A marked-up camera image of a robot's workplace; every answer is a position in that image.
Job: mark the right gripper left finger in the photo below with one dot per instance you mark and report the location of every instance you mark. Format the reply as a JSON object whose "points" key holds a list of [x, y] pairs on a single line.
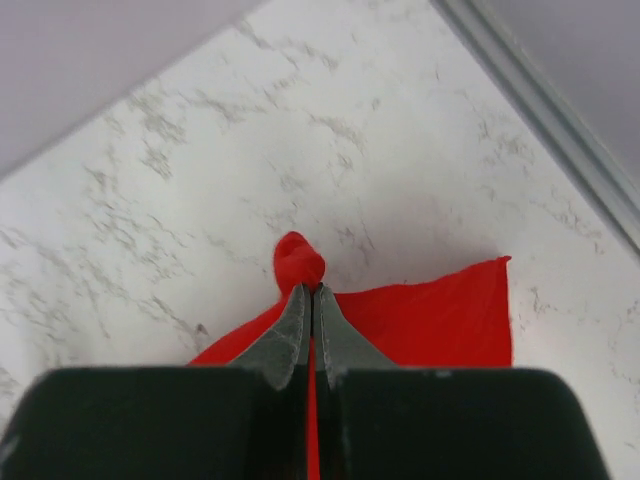
{"points": [[284, 346]]}

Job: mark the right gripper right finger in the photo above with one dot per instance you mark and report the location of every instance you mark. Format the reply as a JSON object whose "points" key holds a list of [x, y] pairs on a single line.
{"points": [[339, 346]]}

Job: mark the red t shirt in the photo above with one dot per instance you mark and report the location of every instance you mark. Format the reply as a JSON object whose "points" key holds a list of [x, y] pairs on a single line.
{"points": [[460, 320]]}

